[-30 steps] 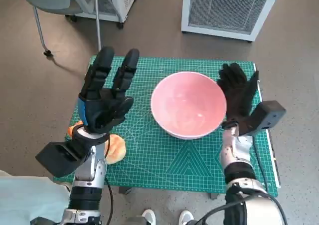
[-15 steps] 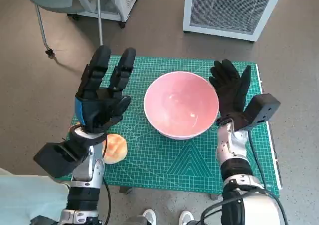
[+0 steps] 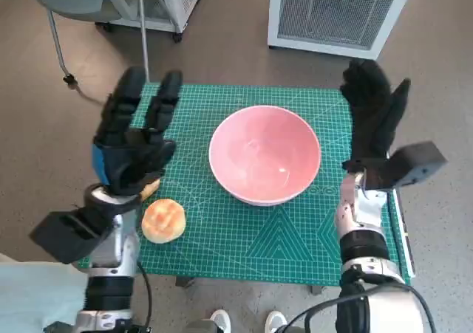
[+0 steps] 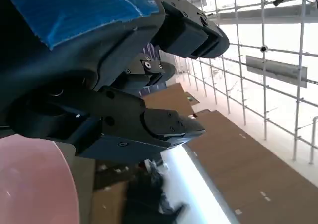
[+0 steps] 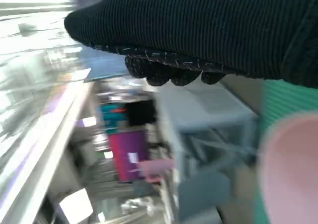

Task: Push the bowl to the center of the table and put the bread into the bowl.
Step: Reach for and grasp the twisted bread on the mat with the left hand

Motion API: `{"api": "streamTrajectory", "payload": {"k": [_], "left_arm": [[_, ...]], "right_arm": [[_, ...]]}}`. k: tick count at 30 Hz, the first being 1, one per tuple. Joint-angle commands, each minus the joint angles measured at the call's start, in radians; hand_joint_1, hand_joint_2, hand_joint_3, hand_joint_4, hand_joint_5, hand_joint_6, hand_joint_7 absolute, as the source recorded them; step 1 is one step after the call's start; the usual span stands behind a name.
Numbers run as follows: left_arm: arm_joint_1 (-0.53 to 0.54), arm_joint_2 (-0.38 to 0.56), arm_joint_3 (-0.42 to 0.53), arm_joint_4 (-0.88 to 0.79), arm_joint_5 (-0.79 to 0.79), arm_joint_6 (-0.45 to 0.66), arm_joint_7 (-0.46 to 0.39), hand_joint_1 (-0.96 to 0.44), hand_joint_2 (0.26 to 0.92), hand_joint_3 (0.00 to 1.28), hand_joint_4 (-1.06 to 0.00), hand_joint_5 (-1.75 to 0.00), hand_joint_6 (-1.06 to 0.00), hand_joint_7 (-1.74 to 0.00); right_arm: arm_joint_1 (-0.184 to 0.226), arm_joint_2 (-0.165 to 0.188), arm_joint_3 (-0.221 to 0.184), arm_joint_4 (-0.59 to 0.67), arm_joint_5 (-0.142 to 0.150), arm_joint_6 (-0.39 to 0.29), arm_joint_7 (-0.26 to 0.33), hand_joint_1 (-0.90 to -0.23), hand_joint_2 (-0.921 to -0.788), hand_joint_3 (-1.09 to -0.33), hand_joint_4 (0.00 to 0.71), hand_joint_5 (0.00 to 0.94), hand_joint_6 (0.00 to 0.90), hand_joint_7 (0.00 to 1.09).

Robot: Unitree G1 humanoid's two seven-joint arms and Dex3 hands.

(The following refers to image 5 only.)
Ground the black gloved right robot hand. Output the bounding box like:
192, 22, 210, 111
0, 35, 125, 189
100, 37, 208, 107
64, 0, 318, 88

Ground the pink bowl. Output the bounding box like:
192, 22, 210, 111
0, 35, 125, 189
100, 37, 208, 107
257, 113, 318, 224

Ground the large white mesh cabinet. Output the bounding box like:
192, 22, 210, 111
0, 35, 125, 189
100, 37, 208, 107
159, 84, 260, 165

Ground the purple box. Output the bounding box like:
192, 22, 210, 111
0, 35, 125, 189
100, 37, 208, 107
109, 131, 150, 183

